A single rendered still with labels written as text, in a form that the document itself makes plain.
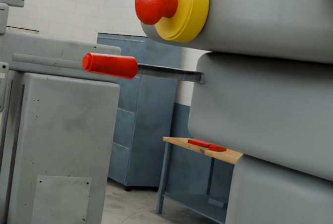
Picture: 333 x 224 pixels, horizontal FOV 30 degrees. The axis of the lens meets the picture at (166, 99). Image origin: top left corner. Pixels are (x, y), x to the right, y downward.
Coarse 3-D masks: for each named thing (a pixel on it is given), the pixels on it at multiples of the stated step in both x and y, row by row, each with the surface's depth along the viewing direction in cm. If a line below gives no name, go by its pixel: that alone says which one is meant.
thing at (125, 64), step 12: (84, 60) 61; (96, 60) 60; (108, 60) 61; (120, 60) 62; (132, 60) 63; (96, 72) 61; (108, 72) 61; (120, 72) 62; (132, 72) 63; (144, 72) 64; (156, 72) 65; (168, 72) 66; (180, 72) 66; (192, 72) 67
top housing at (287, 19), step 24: (216, 0) 52; (240, 0) 49; (264, 0) 47; (288, 0) 46; (312, 0) 46; (144, 24) 61; (216, 24) 51; (240, 24) 49; (264, 24) 47; (288, 24) 46; (312, 24) 46; (192, 48) 67; (216, 48) 57; (240, 48) 51; (264, 48) 49; (288, 48) 47; (312, 48) 47
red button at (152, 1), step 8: (136, 0) 53; (144, 0) 51; (152, 0) 51; (160, 0) 51; (168, 0) 52; (176, 0) 53; (136, 8) 52; (144, 8) 51; (152, 8) 51; (160, 8) 51; (168, 8) 52; (176, 8) 53; (144, 16) 52; (152, 16) 51; (160, 16) 51; (168, 16) 53; (152, 24) 52
